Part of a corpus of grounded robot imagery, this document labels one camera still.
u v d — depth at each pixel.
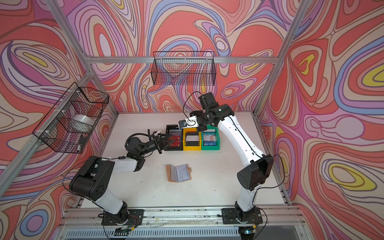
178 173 0.87
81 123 0.70
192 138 1.01
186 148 0.96
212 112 0.54
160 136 0.76
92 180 0.47
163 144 0.75
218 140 0.96
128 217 0.72
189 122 0.63
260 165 0.45
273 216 0.75
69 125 0.73
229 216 0.73
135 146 0.67
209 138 1.02
